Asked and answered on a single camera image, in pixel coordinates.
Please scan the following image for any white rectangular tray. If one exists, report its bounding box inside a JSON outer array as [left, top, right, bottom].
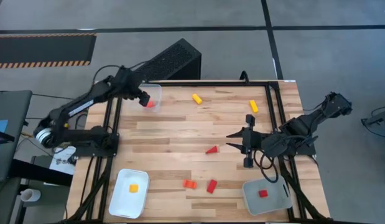
[[108, 168, 151, 220]]

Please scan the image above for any dark grey cabinet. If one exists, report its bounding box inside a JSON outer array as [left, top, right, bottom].
[[0, 177, 22, 224]]

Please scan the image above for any white printed paper sheet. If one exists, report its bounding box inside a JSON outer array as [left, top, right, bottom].
[[49, 146, 77, 175]]

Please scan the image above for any dark grey side desk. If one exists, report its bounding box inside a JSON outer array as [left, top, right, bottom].
[[0, 90, 33, 183]]

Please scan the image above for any black metal table frame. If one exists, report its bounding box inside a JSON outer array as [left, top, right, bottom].
[[66, 80, 333, 224]]

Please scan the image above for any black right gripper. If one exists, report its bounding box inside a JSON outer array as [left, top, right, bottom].
[[226, 114, 265, 169]]

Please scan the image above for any red rectangular block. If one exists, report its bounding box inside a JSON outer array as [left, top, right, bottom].
[[206, 179, 218, 194]]

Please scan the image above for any black perforated case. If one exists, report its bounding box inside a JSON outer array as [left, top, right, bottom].
[[126, 37, 202, 81]]

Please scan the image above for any clear plastic container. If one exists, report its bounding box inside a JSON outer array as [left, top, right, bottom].
[[122, 83, 163, 113]]

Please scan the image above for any black hazard-striped floor mat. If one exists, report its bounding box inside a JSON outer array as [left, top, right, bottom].
[[0, 32, 97, 70]]

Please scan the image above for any white cup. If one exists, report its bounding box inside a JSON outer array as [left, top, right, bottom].
[[20, 188, 42, 203]]

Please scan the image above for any grey plastic bin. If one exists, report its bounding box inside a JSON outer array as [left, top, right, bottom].
[[242, 175, 293, 217]]

